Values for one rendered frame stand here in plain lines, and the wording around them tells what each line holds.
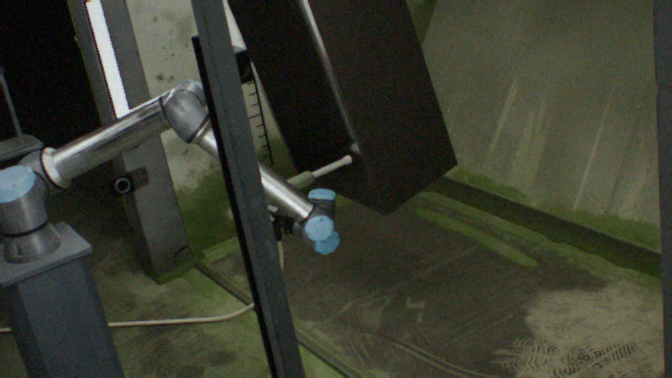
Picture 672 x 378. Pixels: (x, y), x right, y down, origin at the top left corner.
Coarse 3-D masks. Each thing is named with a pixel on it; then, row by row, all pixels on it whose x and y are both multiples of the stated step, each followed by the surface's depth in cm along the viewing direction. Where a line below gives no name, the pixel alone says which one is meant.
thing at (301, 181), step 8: (344, 160) 350; (328, 168) 346; (336, 168) 349; (296, 176) 341; (304, 176) 340; (312, 176) 341; (296, 184) 338; (304, 184) 340; (312, 184) 343; (272, 224) 339; (280, 232) 343; (280, 240) 343
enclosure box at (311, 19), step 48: (240, 0) 336; (288, 0) 347; (336, 0) 288; (384, 0) 299; (288, 48) 352; (336, 48) 293; (384, 48) 303; (288, 96) 358; (336, 96) 371; (384, 96) 308; (432, 96) 320; (288, 144) 363; (336, 144) 376; (384, 144) 313; (432, 144) 326; (336, 192) 347; (384, 192) 319
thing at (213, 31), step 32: (192, 0) 177; (224, 32) 179; (224, 64) 180; (224, 96) 182; (224, 128) 186; (256, 160) 190; (256, 192) 192; (256, 224) 194; (256, 256) 197; (288, 320) 204; (288, 352) 207
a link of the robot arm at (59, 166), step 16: (192, 80) 299; (160, 96) 296; (144, 112) 295; (160, 112) 294; (112, 128) 298; (128, 128) 296; (144, 128) 296; (160, 128) 297; (80, 144) 301; (96, 144) 299; (112, 144) 298; (128, 144) 299; (32, 160) 304; (48, 160) 302; (64, 160) 302; (80, 160) 301; (96, 160) 302; (48, 176) 301; (64, 176) 304
